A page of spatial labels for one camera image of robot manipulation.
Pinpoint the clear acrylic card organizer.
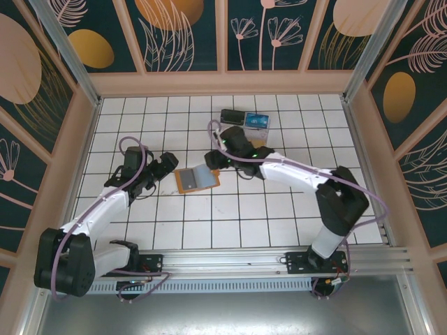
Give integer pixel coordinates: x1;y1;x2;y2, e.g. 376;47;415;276
219;108;272;149

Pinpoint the aluminium mounting rail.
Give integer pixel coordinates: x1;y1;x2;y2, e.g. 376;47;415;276
33;246;416;280

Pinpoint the dark grey card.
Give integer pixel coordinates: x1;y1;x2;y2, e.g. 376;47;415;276
181;170;198;193

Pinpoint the black card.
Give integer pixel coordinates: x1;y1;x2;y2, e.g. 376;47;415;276
221;108;245;125

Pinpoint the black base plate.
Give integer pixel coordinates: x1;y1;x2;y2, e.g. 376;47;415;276
285;251;350;275
100;253;164;278

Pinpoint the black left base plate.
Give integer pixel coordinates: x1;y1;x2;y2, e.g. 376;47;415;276
100;253;164;278

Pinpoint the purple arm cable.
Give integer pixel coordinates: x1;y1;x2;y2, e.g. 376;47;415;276
207;119;390;301
50;136;170;304

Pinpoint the aluminium frame post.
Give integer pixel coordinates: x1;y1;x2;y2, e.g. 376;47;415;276
341;0;402;103
33;0;103;107

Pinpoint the aluminium side rail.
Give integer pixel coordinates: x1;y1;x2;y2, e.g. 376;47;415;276
340;99;397;247

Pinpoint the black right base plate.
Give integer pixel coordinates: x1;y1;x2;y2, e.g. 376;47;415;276
285;251;350;275

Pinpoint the white pink card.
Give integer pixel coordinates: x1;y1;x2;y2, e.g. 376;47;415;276
244;127;269;140

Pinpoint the blue card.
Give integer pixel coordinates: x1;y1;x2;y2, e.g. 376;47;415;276
244;112;270;128

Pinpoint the grey slotted cable duct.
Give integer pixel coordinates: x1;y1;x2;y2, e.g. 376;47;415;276
48;278;315;295

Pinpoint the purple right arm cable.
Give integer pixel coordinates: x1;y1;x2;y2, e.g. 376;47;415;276
207;119;390;301

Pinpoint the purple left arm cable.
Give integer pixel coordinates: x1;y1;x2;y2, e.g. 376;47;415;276
50;136;170;304

